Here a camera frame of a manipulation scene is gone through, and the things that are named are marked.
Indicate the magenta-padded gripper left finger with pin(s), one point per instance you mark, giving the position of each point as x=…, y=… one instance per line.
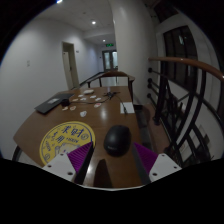
x=61, y=164

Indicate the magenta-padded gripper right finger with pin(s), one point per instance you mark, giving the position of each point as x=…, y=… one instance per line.
x=163, y=165

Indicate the black computer mouse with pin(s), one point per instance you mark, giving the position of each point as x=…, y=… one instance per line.
x=117, y=140

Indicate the round yellow mouse pad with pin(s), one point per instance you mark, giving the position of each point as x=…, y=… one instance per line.
x=63, y=138

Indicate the small white card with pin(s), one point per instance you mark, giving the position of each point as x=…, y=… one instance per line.
x=72, y=107
x=88, y=91
x=98, y=99
x=83, y=113
x=64, y=108
x=97, y=105
x=75, y=99
x=82, y=98
x=93, y=96

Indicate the small black charger block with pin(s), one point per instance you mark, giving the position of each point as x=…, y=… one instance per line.
x=65, y=102

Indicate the black closed laptop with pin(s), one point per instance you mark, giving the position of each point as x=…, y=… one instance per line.
x=53, y=102

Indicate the white paper sheet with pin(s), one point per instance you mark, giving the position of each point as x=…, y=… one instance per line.
x=128, y=107

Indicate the open white doorway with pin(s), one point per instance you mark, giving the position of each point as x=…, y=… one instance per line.
x=70, y=65

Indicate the wooden armchair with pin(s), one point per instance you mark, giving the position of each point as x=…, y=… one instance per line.
x=111, y=74

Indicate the black railing with wooden handrail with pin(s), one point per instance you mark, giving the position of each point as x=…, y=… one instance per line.
x=186, y=62

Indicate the dark framed window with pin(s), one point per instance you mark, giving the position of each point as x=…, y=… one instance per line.
x=180, y=53

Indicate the glass double door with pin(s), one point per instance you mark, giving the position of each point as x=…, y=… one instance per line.
x=110, y=60

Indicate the green exit sign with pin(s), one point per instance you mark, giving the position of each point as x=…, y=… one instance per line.
x=110, y=44

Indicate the round ceiling light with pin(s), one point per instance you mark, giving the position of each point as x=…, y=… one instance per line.
x=59, y=1
x=93, y=22

